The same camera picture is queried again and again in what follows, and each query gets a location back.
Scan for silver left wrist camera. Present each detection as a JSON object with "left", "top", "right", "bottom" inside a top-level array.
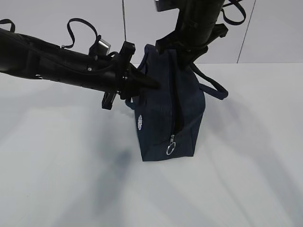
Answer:
[{"left": 89, "top": 35, "right": 111, "bottom": 57}]

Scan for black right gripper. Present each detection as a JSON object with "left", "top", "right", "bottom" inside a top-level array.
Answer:
[{"left": 155, "top": 24, "right": 228, "bottom": 70}]

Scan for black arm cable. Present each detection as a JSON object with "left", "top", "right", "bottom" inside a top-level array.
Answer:
[
  {"left": 221, "top": 0, "right": 247, "bottom": 25},
  {"left": 0, "top": 18, "right": 101, "bottom": 49}
]

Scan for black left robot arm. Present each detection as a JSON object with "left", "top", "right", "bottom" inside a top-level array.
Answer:
[{"left": 0, "top": 29, "right": 160, "bottom": 110}]

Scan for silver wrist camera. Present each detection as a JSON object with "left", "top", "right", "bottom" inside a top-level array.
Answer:
[
  {"left": 154, "top": 0, "right": 180, "bottom": 12},
  {"left": 89, "top": 35, "right": 111, "bottom": 57}
]

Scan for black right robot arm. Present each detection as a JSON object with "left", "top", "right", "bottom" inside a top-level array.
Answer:
[{"left": 154, "top": 0, "right": 228, "bottom": 69}]

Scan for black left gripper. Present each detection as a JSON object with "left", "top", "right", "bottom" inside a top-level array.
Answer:
[{"left": 102, "top": 41, "right": 159, "bottom": 109}]

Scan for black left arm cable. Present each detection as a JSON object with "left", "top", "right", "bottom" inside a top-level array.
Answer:
[{"left": 0, "top": 18, "right": 101, "bottom": 49}]

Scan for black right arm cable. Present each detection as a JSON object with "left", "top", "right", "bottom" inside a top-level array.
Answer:
[{"left": 221, "top": 0, "right": 247, "bottom": 25}]

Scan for dark blue lunch bag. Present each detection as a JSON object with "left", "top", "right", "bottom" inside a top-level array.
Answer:
[{"left": 125, "top": 44, "right": 229, "bottom": 162}]

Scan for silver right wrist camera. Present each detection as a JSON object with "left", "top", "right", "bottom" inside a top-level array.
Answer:
[{"left": 154, "top": 0, "right": 180, "bottom": 12}]

